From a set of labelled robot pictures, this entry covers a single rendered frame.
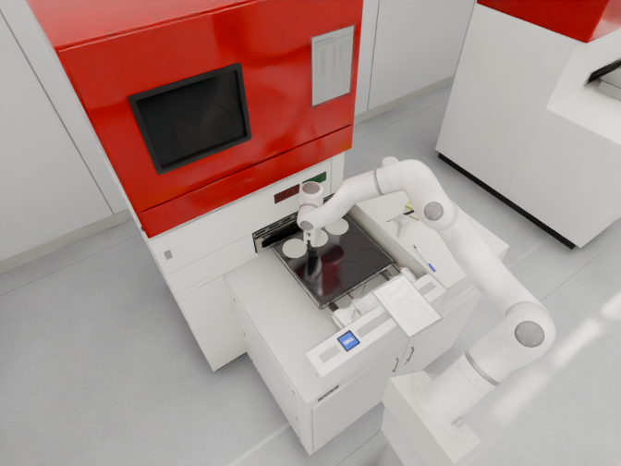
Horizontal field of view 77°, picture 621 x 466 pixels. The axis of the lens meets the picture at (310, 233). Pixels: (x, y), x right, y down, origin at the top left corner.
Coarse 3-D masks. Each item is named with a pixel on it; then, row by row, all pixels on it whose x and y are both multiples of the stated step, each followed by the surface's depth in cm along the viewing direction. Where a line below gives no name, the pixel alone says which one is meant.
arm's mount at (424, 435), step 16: (400, 384) 116; (384, 400) 126; (400, 400) 114; (416, 400) 114; (400, 416) 120; (416, 416) 109; (416, 432) 114; (432, 432) 106; (416, 448) 119; (432, 448) 108; (448, 448) 104; (464, 448) 109; (432, 464) 113; (448, 464) 103
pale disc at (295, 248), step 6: (288, 240) 164; (294, 240) 164; (300, 240) 164; (288, 246) 163; (294, 246) 162; (300, 246) 162; (306, 246) 162; (288, 252) 160; (294, 252) 160; (300, 252) 160
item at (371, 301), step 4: (396, 276) 154; (364, 296) 149; (368, 296) 149; (372, 296) 149; (364, 300) 147; (368, 300) 147; (372, 300) 147; (376, 300) 147; (368, 304) 146; (372, 304) 146; (376, 304) 146; (348, 308) 145; (352, 308) 145; (372, 308) 145; (348, 312) 144; (352, 312) 144; (356, 312) 144; (348, 316) 143; (356, 316) 143; (332, 320) 144; (336, 320) 142; (352, 320) 142; (336, 324) 141; (340, 328) 140
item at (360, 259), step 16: (352, 224) 170; (336, 240) 164; (352, 240) 164; (368, 240) 164; (304, 256) 159; (320, 256) 159; (336, 256) 159; (352, 256) 159; (368, 256) 159; (384, 256) 158; (304, 272) 154; (320, 272) 154; (336, 272) 154; (352, 272) 154; (368, 272) 153; (320, 288) 149; (336, 288) 149
